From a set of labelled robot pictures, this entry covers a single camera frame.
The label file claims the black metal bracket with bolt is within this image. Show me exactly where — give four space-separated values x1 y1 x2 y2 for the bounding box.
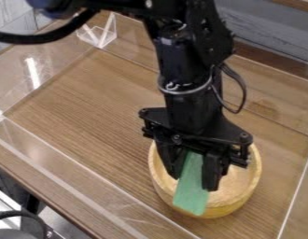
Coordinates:
20 217 68 239

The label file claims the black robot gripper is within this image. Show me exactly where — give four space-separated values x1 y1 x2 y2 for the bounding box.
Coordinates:
139 78 252 191

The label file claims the green rectangular block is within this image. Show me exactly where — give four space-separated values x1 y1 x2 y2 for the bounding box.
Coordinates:
172 152 208 217

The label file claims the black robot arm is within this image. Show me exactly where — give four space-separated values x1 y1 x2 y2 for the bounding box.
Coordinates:
0 0 252 191

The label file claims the brown wooden bowl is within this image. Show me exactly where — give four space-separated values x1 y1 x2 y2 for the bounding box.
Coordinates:
147 143 260 218

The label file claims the black cable bottom left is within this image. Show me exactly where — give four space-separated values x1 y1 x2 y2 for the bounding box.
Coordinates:
0 210 54 239

